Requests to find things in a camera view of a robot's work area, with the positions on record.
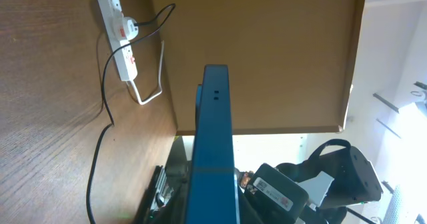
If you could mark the white charger plug adapter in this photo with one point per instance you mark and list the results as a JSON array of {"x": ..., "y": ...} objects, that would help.
[{"x": 125, "y": 28}]

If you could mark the white power strip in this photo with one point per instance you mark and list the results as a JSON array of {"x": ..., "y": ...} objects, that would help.
[{"x": 125, "y": 61}]

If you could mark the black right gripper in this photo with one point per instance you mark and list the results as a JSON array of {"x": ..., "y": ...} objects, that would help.
[{"x": 249, "y": 215}]

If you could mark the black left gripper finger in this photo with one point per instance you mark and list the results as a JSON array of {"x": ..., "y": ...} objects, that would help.
[{"x": 165, "y": 198}]

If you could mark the blue Galaxy smartphone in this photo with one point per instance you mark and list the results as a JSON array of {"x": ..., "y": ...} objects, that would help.
[{"x": 213, "y": 190}]

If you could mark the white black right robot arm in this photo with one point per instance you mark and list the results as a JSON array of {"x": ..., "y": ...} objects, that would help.
[{"x": 355, "y": 180}]

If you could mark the brown cardboard panel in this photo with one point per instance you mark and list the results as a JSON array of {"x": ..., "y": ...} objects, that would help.
[{"x": 290, "y": 62}]

